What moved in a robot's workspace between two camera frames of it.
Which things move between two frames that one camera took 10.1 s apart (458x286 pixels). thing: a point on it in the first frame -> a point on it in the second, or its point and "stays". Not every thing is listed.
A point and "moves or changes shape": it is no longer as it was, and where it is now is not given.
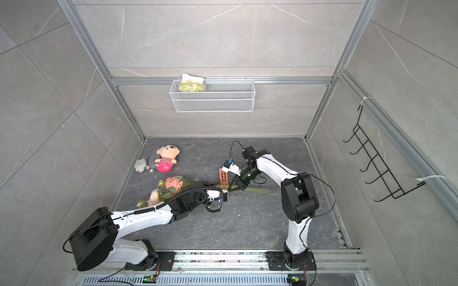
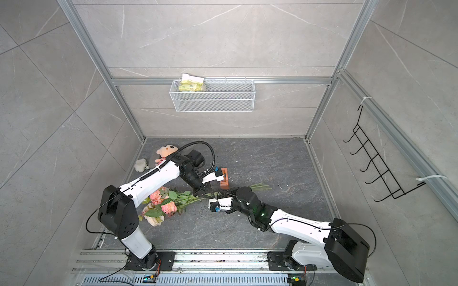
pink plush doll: [168, 153] stays
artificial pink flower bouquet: [170, 185] moves or changes shape
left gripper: [207, 202] -> [202, 189]
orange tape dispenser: [224, 177] stays
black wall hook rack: [395, 188] stays
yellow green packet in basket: [189, 83] stays
